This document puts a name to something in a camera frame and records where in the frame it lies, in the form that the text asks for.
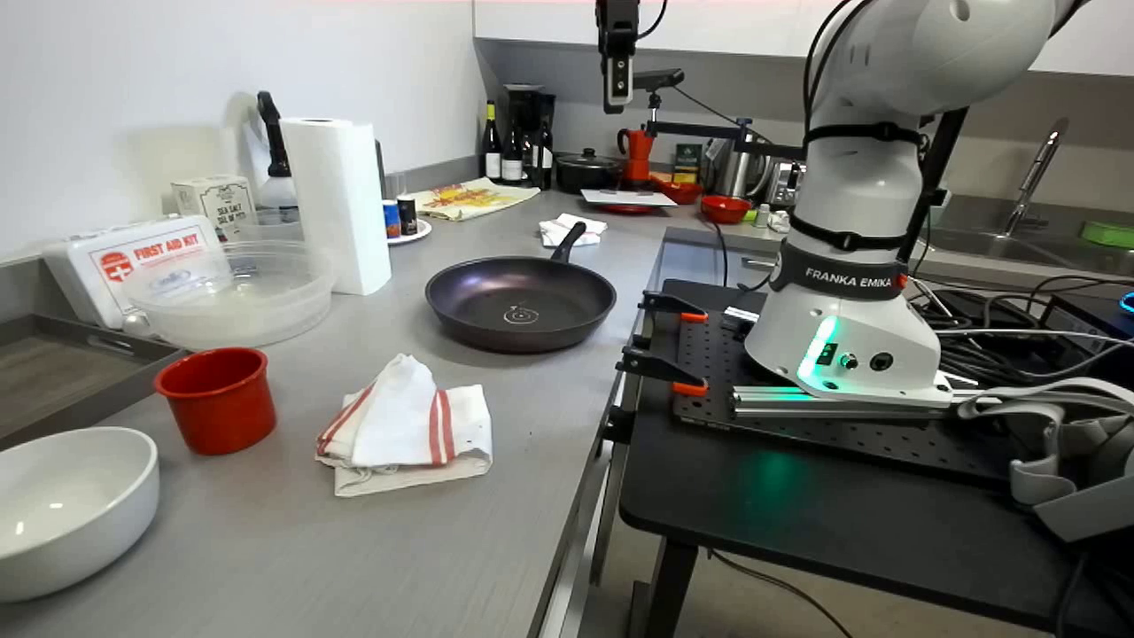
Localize crumpled white tissue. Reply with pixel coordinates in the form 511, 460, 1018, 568
540, 213, 606, 250

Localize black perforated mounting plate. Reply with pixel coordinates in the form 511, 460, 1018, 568
655, 282, 1042, 483

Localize white red-striped tea towel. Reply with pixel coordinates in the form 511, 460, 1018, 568
314, 354, 491, 499

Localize red kettle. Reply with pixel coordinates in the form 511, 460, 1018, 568
617, 129, 653, 187

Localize clear plastic container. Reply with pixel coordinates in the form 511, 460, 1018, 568
125, 243, 338, 353

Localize steel sink faucet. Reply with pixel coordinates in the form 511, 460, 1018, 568
995, 116, 1069, 238

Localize yellow patterned cloth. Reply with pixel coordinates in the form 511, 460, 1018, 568
416, 179, 535, 221

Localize black coffee machine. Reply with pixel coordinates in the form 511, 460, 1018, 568
506, 87, 555, 187

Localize black side table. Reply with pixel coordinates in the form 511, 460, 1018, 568
617, 278, 1134, 638

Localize spray bottle black trigger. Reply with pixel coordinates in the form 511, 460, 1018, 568
254, 89, 301, 238

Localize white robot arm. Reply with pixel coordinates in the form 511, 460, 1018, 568
745, 0, 1084, 405

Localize white wall socket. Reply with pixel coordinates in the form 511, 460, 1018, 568
169, 179, 254, 243

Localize red plastic cup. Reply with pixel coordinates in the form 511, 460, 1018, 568
151, 347, 277, 458

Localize white round plate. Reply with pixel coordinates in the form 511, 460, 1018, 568
387, 221, 431, 250

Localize orange black clamp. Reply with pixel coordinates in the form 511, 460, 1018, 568
636, 292, 707, 324
617, 347, 713, 401

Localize white first aid kit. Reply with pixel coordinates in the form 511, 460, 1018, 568
42, 213, 219, 325

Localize dark wine bottle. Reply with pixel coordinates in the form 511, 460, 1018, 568
482, 101, 504, 181

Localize white paper towel roll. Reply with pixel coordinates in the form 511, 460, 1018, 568
282, 116, 390, 299

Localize red small bowl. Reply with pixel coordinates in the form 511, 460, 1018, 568
703, 195, 752, 225

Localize dark metal tray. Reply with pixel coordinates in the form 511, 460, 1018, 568
0, 315, 177, 448

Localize dark frying pan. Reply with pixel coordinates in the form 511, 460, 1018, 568
424, 231, 617, 354

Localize white ceramic bowl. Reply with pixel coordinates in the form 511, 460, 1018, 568
0, 427, 158, 604

